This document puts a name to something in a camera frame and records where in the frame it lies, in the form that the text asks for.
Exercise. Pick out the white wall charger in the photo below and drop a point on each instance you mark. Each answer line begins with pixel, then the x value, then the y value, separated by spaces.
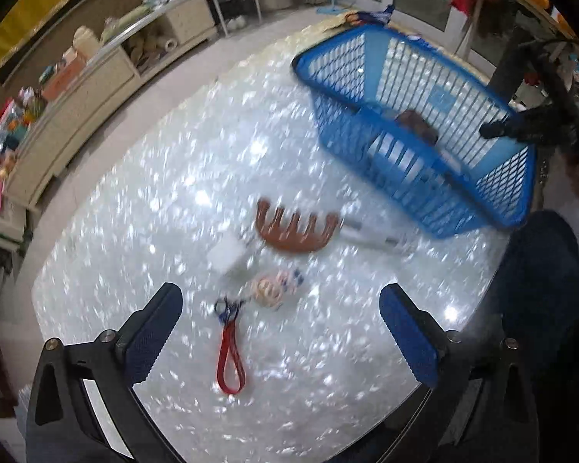
pixel 230 255

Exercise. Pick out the white usb stick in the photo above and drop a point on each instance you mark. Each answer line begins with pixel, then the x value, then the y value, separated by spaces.
pixel 374 238

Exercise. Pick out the brown antler toy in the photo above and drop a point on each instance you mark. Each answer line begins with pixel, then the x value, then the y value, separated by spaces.
pixel 290 236

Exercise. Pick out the blue plastic basket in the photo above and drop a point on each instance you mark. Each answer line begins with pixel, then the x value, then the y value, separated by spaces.
pixel 362 78

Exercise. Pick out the cream thermos jug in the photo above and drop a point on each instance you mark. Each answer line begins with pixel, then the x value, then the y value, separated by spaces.
pixel 85 42

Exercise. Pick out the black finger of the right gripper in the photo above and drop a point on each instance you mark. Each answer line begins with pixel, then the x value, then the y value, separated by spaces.
pixel 518 126

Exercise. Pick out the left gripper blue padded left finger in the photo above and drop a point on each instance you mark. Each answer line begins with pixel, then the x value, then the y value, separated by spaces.
pixel 61 423

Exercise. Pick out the cream tv cabinet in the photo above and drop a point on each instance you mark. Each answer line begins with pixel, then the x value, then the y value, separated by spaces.
pixel 105 84

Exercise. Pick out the brown checkered pouch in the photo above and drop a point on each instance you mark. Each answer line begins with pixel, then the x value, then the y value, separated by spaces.
pixel 413 122

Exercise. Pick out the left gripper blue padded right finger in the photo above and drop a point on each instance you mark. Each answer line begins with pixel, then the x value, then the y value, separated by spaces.
pixel 474 402

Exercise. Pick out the astronaut doll keychain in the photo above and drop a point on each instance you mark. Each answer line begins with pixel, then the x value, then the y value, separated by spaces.
pixel 272 289

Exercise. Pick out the white remote control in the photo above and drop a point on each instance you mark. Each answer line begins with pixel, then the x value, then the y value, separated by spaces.
pixel 395 160

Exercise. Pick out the pink tissue box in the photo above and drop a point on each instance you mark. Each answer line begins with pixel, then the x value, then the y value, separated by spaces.
pixel 62 79

